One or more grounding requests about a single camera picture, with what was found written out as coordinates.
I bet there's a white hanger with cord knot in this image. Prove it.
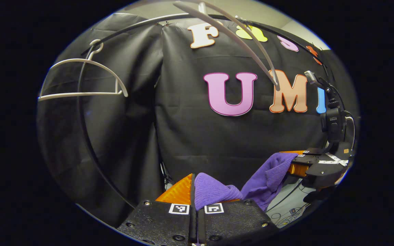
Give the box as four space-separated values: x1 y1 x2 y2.
173 0 281 91

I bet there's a purple knit jacket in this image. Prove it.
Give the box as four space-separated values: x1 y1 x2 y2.
194 152 300 212

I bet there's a black backdrop cloth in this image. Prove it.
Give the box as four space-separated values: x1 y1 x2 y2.
36 13 360 228

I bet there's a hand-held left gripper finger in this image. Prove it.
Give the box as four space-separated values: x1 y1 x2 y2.
117 173 197 246
197 199 279 246

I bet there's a white plastic hanger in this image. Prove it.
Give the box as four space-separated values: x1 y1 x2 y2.
38 39 129 102

